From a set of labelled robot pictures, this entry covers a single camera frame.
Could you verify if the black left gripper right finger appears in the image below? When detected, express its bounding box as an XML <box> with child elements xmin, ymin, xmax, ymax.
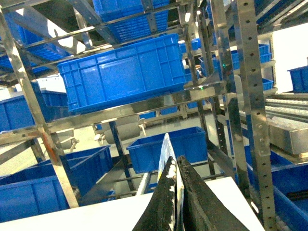
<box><xmin>177</xmin><ymin>156</ymin><xmax>248</xmax><ymax>231</ymax></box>

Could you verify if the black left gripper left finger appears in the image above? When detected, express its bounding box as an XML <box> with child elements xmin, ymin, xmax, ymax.
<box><xmin>133</xmin><ymin>157</ymin><xmax>176</xmax><ymax>231</ymax></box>

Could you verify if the flower gift bag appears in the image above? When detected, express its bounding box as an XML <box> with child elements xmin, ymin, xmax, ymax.
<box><xmin>157</xmin><ymin>133</ymin><xmax>185</xmax><ymax>231</ymax></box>

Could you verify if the blue crate behind table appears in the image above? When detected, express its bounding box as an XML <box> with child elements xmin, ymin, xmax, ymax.
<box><xmin>127</xmin><ymin>127</ymin><xmax>207</xmax><ymax>173</ymax></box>

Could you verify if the blue ribbed crate on shelf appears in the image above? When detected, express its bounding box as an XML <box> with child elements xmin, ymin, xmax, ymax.
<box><xmin>57</xmin><ymin>34</ymin><xmax>186</xmax><ymax>113</ymax></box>

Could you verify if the stainless steel shelf rack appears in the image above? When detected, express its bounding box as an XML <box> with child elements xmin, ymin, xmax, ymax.
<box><xmin>0</xmin><ymin>0</ymin><xmax>308</xmax><ymax>231</ymax></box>

